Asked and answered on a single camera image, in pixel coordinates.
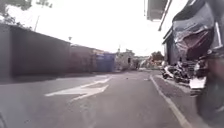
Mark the white painted arrow marking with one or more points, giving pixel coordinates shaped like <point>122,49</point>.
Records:
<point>85,89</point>

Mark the blue fence panel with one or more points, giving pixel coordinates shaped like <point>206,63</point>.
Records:
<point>105,62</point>

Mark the dark tarpaulin cover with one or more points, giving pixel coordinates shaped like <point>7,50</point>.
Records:
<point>193,31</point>

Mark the dark long wall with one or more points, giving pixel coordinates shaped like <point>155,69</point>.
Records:
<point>36,53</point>

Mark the row of parked motorcycles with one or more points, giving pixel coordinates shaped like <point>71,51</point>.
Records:
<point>178,71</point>

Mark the pole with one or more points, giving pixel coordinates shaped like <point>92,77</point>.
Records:
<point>36,22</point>

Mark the grey roadside strip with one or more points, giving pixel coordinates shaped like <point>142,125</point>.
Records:
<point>186,100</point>

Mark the pale distant building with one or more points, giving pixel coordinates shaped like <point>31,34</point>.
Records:
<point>125,60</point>

